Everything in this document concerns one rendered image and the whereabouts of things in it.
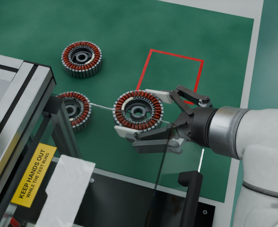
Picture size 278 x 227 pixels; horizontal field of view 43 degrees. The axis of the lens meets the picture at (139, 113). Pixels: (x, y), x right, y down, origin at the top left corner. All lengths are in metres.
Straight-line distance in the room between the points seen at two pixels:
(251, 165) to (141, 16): 0.70
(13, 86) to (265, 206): 0.41
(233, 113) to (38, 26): 0.73
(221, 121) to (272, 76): 1.47
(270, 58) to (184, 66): 1.18
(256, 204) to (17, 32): 0.86
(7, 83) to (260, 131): 0.39
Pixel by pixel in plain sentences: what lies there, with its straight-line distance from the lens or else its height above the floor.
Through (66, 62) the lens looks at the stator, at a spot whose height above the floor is 0.79.
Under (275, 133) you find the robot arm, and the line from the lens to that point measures 0.57.
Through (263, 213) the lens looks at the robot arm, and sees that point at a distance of 0.58.
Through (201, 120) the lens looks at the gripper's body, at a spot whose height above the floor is 0.99.
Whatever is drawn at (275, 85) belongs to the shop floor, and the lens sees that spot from 2.05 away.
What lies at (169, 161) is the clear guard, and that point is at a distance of 0.53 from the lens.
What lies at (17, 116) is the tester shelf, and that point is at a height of 1.12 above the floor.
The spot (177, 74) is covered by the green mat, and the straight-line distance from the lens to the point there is 1.01.
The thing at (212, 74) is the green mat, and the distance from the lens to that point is 1.02.
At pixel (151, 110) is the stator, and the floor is 0.86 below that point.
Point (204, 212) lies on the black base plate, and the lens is 0.81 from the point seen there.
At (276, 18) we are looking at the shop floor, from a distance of 2.41.
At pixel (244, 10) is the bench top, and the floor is 0.75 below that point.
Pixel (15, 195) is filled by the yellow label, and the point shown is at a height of 1.07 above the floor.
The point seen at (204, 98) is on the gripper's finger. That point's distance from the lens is 0.73.
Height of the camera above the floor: 1.54
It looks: 58 degrees down
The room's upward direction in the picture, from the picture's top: straight up
